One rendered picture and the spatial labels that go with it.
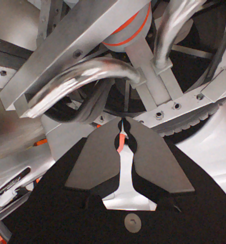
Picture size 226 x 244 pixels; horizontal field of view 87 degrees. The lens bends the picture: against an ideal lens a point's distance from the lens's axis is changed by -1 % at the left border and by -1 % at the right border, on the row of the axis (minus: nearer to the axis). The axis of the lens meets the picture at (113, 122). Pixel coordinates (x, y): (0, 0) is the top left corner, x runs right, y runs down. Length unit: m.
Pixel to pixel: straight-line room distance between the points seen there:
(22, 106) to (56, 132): 0.85
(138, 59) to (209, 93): 0.17
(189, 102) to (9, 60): 0.32
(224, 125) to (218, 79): 0.46
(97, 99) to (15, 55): 0.14
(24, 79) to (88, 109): 0.10
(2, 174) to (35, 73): 2.54
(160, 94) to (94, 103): 0.16
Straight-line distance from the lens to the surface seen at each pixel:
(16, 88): 0.22
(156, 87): 0.31
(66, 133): 0.99
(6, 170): 2.68
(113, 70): 0.17
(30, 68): 0.20
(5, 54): 0.23
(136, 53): 0.33
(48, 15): 0.51
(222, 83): 0.32
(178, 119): 0.39
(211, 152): 0.77
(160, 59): 0.24
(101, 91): 0.25
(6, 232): 3.49
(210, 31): 0.56
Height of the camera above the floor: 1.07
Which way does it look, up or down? 1 degrees down
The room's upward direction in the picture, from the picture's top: 154 degrees clockwise
